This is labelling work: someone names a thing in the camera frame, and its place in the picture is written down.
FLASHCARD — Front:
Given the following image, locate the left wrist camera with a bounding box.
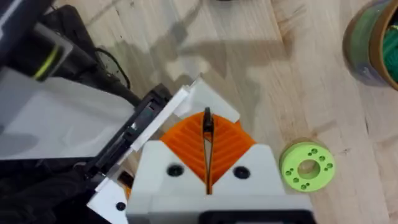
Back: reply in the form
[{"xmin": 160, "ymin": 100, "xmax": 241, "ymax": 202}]
[{"xmin": 0, "ymin": 18, "xmax": 75, "ymax": 82}]

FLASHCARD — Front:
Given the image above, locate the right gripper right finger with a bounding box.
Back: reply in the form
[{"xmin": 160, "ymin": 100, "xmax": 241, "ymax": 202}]
[{"xmin": 208, "ymin": 107, "xmax": 285, "ymax": 196}]

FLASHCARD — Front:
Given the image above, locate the black upright wrist plate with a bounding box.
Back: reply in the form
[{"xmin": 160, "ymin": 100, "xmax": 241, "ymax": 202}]
[{"xmin": 0, "ymin": 0, "xmax": 54, "ymax": 40}]

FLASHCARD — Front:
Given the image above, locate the green disc with holes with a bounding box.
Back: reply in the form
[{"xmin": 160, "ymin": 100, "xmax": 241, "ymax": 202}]
[{"xmin": 279, "ymin": 141, "xmax": 336, "ymax": 193}]

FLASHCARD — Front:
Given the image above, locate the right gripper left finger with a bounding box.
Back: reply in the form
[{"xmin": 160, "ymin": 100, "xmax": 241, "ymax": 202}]
[{"xmin": 131, "ymin": 106, "xmax": 210, "ymax": 198}]

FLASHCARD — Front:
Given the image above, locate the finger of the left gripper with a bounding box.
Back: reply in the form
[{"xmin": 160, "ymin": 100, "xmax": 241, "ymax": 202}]
[
  {"xmin": 172, "ymin": 77, "xmax": 241, "ymax": 123},
  {"xmin": 86, "ymin": 179, "xmax": 133, "ymax": 224}
]

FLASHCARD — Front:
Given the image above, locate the black cable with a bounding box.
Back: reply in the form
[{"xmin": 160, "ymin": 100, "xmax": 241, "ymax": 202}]
[{"xmin": 94, "ymin": 46, "xmax": 143, "ymax": 107}]

